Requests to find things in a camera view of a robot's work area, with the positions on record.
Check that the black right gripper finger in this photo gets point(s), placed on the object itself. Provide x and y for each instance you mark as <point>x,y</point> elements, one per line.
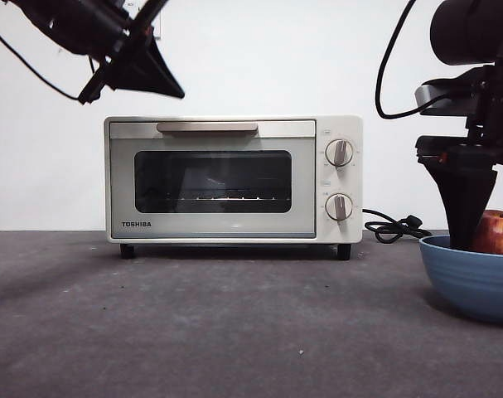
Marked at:
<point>462,207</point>

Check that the red yellow apple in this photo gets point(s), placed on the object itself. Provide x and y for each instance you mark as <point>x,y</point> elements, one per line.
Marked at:
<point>499,234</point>

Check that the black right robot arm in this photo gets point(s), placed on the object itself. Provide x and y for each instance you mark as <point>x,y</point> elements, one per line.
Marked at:
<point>470,29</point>

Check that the beige oven knob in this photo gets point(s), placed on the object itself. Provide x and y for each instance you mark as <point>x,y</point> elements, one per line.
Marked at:
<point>339,153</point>
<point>339,207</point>

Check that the blue ribbed bowl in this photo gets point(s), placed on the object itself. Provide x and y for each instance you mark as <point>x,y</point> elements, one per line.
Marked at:
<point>475,286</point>

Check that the cream Toshiba toaster oven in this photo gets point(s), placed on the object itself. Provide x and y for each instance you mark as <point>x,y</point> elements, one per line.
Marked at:
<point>346,124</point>

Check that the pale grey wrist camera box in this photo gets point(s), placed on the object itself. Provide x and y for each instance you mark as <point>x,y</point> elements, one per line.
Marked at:
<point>426,97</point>

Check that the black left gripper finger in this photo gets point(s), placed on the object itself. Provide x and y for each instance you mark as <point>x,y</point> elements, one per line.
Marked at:
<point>151,72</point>

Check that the white wall socket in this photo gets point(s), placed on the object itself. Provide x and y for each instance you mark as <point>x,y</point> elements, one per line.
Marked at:
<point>158,22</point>

